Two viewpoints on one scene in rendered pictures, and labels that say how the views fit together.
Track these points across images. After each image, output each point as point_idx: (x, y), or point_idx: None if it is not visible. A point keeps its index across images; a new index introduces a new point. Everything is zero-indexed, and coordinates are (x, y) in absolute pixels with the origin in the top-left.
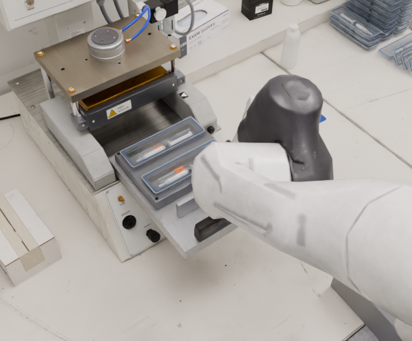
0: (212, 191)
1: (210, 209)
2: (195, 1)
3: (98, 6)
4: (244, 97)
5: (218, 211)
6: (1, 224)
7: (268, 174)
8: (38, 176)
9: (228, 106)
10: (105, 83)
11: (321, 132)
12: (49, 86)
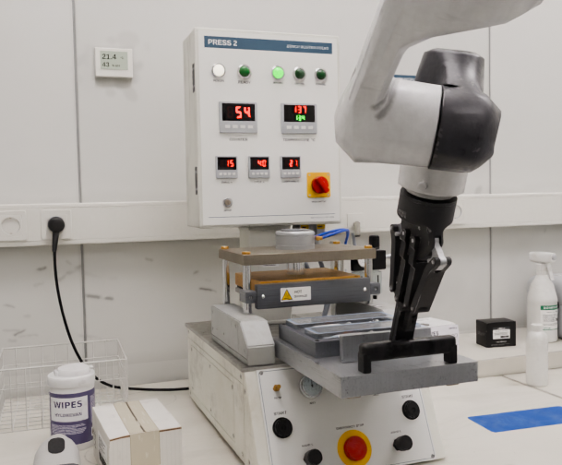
0: (350, 88)
1: (346, 112)
2: (418, 318)
3: (304, 307)
4: (472, 399)
5: (352, 99)
6: (123, 415)
7: (415, 86)
8: (186, 426)
9: (448, 402)
10: (283, 255)
11: None
12: (226, 291)
